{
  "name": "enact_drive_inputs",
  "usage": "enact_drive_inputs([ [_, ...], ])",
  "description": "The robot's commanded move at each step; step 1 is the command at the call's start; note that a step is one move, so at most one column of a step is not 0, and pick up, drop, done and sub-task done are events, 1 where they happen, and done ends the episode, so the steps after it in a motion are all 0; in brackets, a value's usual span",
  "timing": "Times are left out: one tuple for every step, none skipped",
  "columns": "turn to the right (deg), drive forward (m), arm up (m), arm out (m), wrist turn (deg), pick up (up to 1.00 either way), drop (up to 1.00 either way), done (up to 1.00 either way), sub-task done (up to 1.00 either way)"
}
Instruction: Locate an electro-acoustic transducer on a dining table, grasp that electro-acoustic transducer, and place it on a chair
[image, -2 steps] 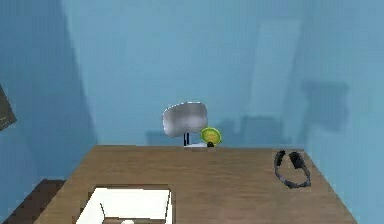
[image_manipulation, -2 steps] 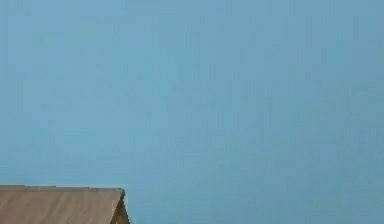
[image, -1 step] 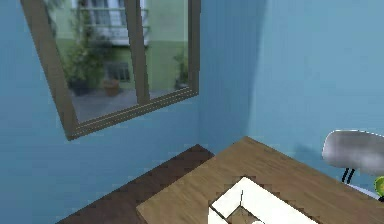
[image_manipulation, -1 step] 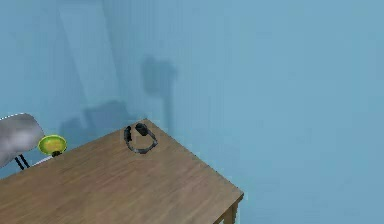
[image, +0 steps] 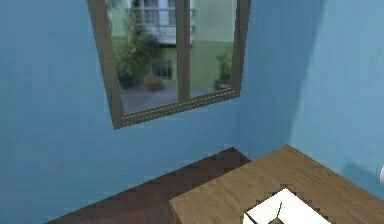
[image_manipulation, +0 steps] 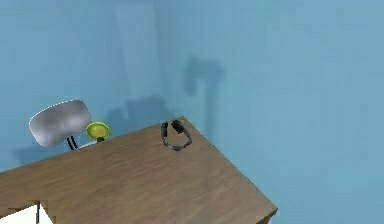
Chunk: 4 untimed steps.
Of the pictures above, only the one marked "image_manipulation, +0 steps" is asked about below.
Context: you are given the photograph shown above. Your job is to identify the brown wooden dining table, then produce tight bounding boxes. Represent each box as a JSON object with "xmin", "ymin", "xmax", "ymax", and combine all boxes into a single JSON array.
[{"xmin": 0, "ymin": 115, "xmax": 279, "ymax": 224}]

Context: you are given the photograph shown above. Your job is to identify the grey office chair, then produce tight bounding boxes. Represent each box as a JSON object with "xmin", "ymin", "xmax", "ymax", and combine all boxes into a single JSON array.
[{"xmin": 28, "ymin": 99, "xmax": 100, "ymax": 152}]

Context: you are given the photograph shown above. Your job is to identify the black headphones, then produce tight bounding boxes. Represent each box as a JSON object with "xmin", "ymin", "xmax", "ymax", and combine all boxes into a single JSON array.
[{"xmin": 160, "ymin": 119, "xmax": 193, "ymax": 152}]

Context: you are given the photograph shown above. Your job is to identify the green round cup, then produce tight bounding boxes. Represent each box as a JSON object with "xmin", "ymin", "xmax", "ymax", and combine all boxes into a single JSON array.
[{"xmin": 85, "ymin": 121, "xmax": 111, "ymax": 144}]

